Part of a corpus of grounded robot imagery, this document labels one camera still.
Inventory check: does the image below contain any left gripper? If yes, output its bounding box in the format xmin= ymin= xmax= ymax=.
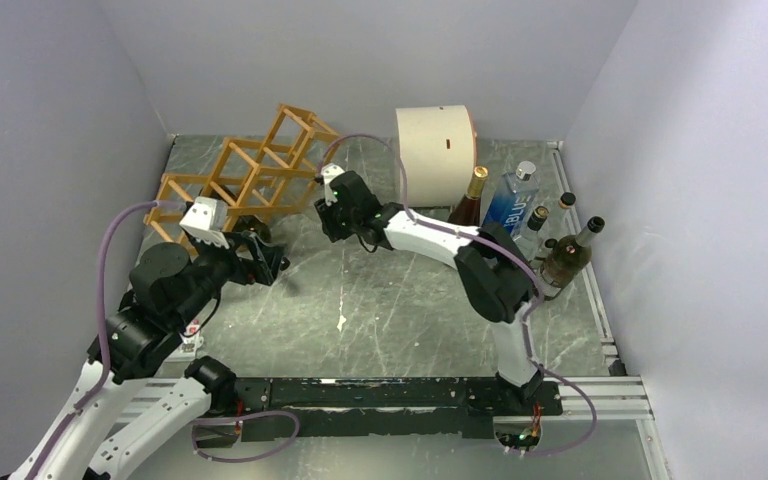
xmin=172 ymin=225 xmax=288 ymax=326

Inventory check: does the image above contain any dark bottle gold cap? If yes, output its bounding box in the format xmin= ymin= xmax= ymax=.
xmin=448 ymin=166 xmax=488 ymax=226

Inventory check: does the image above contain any blue square glass bottle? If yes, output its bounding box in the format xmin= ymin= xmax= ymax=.
xmin=482 ymin=161 xmax=540 ymax=237

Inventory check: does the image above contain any clear bottle dark cap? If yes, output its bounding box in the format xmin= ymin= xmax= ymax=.
xmin=514 ymin=206 xmax=549 ymax=262

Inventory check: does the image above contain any clear glass bottle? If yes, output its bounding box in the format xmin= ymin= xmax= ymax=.
xmin=553 ymin=192 xmax=577 ymax=224

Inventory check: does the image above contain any dark green wine bottle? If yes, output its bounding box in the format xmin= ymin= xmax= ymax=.
xmin=538 ymin=216 xmax=606 ymax=300

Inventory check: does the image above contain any dark bottle black cap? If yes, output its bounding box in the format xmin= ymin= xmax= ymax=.
xmin=209 ymin=185 xmax=272 ymax=243

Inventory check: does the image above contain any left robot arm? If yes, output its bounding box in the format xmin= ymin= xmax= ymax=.
xmin=10 ymin=231 xmax=289 ymax=479

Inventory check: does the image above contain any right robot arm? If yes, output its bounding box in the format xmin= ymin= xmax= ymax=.
xmin=315 ymin=165 xmax=544 ymax=414

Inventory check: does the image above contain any wooden wine rack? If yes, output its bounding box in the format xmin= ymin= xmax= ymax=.
xmin=156 ymin=104 xmax=338 ymax=231

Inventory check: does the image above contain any white paper card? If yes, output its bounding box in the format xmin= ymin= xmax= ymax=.
xmin=175 ymin=319 xmax=204 ymax=359

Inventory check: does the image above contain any beige cylindrical box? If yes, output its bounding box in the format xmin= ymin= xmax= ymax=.
xmin=395 ymin=105 xmax=477 ymax=208

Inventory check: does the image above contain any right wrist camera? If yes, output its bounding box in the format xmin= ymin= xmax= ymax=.
xmin=315 ymin=164 xmax=345 ymax=205

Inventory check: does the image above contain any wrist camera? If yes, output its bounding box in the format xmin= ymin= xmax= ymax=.
xmin=315 ymin=164 xmax=345 ymax=205
xmin=178 ymin=196 xmax=229 ymax=249

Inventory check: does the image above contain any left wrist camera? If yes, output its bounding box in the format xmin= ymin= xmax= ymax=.
xmin=178 ymin=196 xmax=229 ymax=249

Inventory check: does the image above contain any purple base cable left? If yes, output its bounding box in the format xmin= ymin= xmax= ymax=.
xmin=190 ymin=410 xmax=302 ymax=464

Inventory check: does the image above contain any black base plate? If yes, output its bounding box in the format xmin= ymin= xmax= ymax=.
xmin=235 ymin=377 xmax=563 ymax=441

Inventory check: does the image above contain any aluminium rail frame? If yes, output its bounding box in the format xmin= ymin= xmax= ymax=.
xmin=69 ymin=140 xmax=673 ymax=480

